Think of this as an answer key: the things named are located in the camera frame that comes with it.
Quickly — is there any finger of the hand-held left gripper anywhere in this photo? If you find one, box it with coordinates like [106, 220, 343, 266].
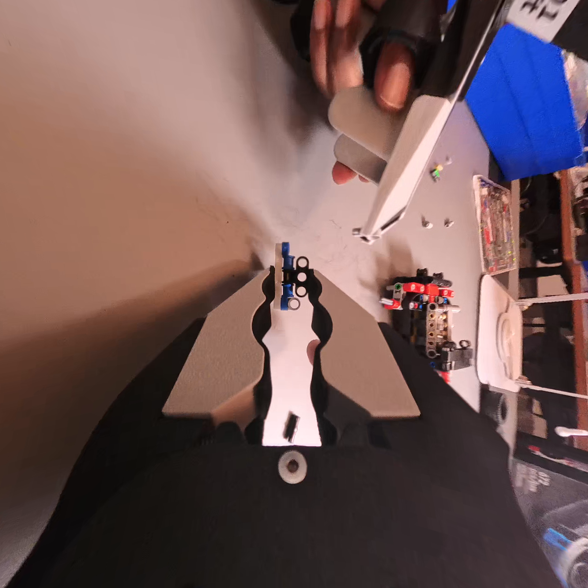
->
[353, 94, 462, 244]

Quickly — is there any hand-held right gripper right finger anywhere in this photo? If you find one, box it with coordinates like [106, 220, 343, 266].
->
[309, 270, 421, 435]

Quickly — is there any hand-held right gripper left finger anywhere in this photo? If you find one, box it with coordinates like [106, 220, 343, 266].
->
[161, 269, 276, 435]

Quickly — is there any white four-hole lego beam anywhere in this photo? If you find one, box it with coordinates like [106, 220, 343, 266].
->
[274, 243, 285, 311]

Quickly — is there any black lego cross connector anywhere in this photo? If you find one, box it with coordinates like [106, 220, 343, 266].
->
[284, 256, 317, 298]

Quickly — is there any partly built lego car chassis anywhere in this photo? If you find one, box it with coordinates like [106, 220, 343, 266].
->
[379, 268, 475, 383]

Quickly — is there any person's left hand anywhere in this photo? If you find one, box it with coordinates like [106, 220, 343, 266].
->
[309, 0, 416, 185]

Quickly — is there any large blue storage bin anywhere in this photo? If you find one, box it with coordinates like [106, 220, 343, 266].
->
[464, 23, 588, 183]

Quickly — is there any clear plastic parts bag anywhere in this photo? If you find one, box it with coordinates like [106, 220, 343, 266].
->
[561, 50, 588, 154]

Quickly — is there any wooden edged desk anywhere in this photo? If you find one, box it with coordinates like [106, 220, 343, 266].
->
[557, 166, 588, 453]

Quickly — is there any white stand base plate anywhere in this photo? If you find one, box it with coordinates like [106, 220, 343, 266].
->
[475, 273, 588, 401]

